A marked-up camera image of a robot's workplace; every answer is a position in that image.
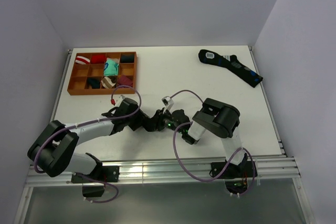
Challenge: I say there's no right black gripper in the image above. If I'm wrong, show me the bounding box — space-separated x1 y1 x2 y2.
145 109 184 135

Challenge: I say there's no black white-striped sock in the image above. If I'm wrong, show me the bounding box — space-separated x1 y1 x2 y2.
142 109 165 132

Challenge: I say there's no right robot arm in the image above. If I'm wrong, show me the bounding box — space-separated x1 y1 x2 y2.
157 97 247 177

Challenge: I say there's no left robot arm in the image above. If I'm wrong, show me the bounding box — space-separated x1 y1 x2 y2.
27 96 148 182

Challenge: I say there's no maroon purple rolled sock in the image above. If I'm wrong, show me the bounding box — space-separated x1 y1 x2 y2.
118 75 133 87

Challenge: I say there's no beige brown rolled sock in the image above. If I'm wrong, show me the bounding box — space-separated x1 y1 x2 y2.
101 76 118 89

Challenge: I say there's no dark teal rolled sock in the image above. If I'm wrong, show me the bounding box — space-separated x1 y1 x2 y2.
87 78 100 89

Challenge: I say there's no orange compartment tray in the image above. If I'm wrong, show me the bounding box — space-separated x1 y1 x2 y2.
67 51 138 95

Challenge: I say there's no dark navy rolled sock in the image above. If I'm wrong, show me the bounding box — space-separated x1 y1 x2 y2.
120 54 135 63

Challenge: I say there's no red white striped rolled sock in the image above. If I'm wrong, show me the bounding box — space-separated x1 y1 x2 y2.
75 56 90 65

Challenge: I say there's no black blue patterned sock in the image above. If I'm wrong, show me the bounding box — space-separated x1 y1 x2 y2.
198 49 263 88

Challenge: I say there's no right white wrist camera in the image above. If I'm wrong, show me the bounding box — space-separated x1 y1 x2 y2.
162 96 174 113

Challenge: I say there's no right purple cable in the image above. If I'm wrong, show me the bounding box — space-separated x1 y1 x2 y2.
169 90 254 196

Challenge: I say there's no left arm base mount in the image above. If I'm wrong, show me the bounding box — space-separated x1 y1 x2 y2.
71 165 120 201

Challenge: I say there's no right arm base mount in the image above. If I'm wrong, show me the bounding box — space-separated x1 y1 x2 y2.
209 161 258 179

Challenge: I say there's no aluminium front rail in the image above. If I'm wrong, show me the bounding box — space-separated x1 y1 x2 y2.
25 155 301 187

